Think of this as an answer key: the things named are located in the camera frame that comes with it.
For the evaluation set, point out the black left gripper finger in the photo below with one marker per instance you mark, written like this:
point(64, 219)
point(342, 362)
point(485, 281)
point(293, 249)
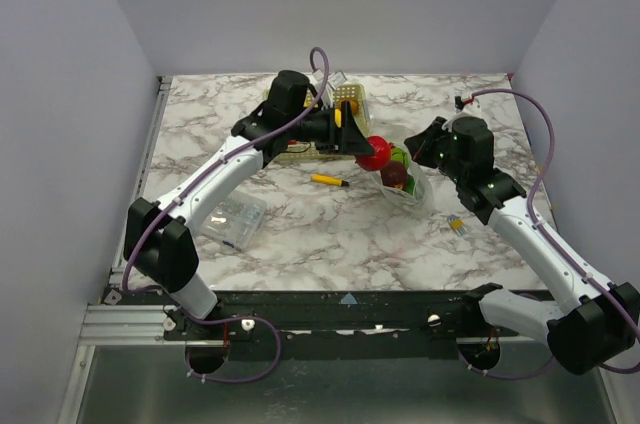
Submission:
point(326, 148)
point(358, 142)

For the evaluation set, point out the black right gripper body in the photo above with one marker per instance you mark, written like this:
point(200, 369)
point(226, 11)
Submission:
point(425, 145)

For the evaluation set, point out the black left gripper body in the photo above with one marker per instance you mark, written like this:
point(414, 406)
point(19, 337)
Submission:
point(336, 134)

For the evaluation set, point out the green striped watermelon toy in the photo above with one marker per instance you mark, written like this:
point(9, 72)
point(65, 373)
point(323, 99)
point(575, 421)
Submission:
point(400, 155)

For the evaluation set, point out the red tomato toy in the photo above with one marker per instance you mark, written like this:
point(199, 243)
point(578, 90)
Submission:
point(382, 154)

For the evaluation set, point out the yellow banana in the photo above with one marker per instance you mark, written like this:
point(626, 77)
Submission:
point(344, 110)

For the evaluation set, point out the dark red apple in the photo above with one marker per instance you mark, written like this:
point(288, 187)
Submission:
point(394, 175)

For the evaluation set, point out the clear zip top bag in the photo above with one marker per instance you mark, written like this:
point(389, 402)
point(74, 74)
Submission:
point(421, 203)

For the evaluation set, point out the green bell pepper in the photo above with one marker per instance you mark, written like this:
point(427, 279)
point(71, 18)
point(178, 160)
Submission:
point(409, 186)

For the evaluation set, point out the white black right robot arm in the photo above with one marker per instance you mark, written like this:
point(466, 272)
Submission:
point(590, 319)

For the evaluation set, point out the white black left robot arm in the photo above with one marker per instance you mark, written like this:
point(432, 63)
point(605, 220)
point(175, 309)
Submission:
point(159, 235)

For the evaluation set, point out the small yellow blue clip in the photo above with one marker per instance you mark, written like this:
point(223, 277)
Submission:
point(457, 225)

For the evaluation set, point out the clear plastic box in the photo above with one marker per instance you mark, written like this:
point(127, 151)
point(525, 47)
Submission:
point(235, 220)

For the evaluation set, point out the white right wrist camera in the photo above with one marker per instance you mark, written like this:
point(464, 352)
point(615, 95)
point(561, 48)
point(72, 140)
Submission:
point(467, 106)

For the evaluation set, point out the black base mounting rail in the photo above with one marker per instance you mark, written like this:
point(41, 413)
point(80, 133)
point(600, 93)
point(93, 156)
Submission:
point(319, 325)

